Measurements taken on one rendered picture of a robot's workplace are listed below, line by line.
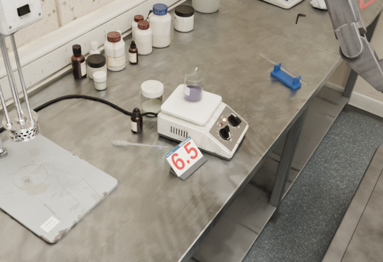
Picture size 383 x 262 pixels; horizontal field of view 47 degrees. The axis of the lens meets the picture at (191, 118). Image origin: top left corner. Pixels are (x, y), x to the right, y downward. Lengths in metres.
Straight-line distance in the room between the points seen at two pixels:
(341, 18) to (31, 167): 0.75
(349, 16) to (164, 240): 0.59
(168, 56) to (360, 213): 0.82
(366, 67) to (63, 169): 0.68
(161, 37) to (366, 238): 0.90
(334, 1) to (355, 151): 1.46
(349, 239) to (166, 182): 0.71
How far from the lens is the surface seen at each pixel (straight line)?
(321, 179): 2.16
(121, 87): 1.27
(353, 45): 0.93
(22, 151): 1.10
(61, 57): 1.32
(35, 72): 1.28
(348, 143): 2.40
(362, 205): 1.61
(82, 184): 0.99
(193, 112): 1.05
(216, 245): 1.72
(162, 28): 1.42
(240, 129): 1.10
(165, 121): 1.06
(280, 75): 1.36
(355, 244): 1.49
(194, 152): 1.04
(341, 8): 0.98
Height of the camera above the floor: 1.50
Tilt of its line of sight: 40 degrees down
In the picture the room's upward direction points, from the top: 4 degrees clockwise
